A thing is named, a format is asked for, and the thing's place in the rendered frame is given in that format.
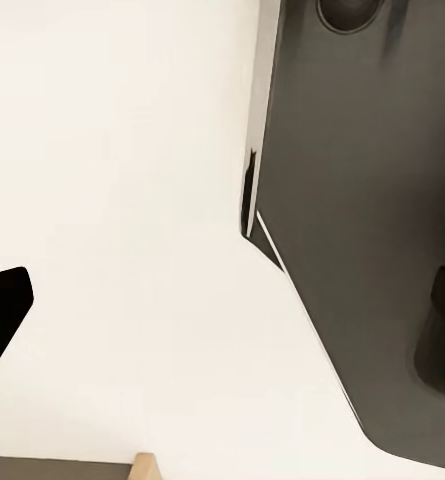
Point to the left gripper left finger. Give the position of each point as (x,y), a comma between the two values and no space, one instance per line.
(16,299)

